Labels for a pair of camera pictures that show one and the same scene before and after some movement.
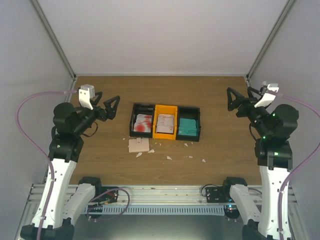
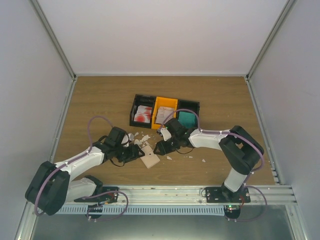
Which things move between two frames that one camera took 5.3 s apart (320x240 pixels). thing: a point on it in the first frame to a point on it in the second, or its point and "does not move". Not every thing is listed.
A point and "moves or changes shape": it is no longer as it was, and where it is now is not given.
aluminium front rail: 166,194 does not move
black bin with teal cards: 188,125 moves or changes shape
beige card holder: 139,145 to 150,158
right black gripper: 239,99 to 162,148
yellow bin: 165,109 moves or changes shape
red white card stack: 143,123 to 143,114
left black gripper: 110,112 to 133,154
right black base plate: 217,194 does not move
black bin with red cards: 146,109 to 143,100
